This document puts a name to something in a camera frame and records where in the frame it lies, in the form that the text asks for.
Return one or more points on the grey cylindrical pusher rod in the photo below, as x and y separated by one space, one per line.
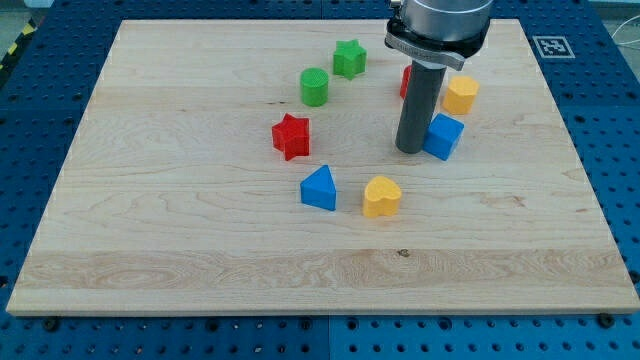
418 106

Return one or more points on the yellow heart block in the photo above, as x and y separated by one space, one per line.
382 197

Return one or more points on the red block behind rod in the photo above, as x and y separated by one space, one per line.
405 81

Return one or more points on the yellow hexagon block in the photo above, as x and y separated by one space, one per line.
460 95

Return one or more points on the blue cube block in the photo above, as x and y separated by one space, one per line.
442 136

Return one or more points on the green star block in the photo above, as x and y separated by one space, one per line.
349 59

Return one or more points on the green cylinder block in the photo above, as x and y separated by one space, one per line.
314 84

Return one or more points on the white fiducial marker tag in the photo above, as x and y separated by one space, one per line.
553 47

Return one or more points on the red star block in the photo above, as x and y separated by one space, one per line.
291 136

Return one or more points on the blue triangle block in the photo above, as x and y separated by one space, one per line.
319 189

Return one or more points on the wooden board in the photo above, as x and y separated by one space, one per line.
172 200

